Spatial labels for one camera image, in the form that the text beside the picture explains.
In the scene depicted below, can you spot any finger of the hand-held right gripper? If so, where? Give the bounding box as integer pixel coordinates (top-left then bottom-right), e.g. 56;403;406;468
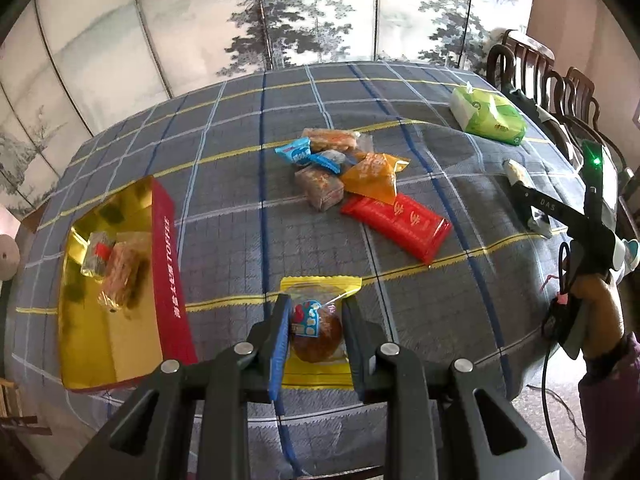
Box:
501;158;588;228
517;195;568;240

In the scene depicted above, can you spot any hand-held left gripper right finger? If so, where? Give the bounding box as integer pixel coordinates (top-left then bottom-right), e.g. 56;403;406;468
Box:
341;296;576;480

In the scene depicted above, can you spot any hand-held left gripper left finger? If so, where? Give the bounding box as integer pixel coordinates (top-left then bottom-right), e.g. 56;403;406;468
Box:
60;294;294;480

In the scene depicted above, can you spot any yellow pastry packet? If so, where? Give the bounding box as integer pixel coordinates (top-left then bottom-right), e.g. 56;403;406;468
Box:
279;275;363;391

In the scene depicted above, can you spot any red snack packet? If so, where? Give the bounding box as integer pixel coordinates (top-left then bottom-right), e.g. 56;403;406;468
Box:
341;192;453;267

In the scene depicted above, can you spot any red and gold tin box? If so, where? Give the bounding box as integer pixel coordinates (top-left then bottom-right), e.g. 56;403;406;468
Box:
57;176;200;393

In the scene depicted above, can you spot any orange snack packet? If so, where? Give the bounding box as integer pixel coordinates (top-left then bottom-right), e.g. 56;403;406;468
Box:
340;152;411;206

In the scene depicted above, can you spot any person's right forearm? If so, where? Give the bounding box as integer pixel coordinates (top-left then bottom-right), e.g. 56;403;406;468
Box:
577;332;640;480

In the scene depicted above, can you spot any person's right hand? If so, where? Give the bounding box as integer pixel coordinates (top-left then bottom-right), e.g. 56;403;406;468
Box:
570;270;626;361

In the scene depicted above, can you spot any green tissue pack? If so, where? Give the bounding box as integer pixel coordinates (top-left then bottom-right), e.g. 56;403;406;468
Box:
448;82;527;147

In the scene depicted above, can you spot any grey plaid tablecloth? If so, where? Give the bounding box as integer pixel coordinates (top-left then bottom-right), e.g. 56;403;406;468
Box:
10;60;596;478

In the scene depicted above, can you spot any dark wooden chair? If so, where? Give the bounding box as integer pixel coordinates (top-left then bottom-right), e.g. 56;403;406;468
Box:
486;29;556;106
547;66;640;186

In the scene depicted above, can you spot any brown cake packet in box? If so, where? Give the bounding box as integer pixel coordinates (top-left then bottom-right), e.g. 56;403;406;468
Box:
97;241;151;311

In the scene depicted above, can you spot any dark blue snack packet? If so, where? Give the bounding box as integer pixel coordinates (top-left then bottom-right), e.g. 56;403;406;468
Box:
309;150;347;173

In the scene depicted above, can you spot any light blue snack packet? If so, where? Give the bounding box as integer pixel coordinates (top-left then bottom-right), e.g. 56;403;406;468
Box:
274;137;313;167

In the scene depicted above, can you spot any brown cake packet red label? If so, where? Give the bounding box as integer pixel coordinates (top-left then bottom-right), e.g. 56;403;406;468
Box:
80;230;118;281

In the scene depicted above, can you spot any clear orange cake packet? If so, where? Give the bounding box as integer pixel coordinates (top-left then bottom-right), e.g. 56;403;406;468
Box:
300;127;373;153

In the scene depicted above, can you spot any light wooden stool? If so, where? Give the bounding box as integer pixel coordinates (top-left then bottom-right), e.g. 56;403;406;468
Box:
0;380;38;441

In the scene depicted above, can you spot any round wooden disc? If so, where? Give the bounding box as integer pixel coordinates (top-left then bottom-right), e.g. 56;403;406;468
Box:
0;232;21;283

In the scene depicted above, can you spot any painted folding screen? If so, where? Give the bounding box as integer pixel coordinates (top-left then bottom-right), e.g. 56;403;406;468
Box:
0;0;538;221

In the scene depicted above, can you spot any black cable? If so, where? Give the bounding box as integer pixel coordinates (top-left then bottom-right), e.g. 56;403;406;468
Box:
539;340;568;461

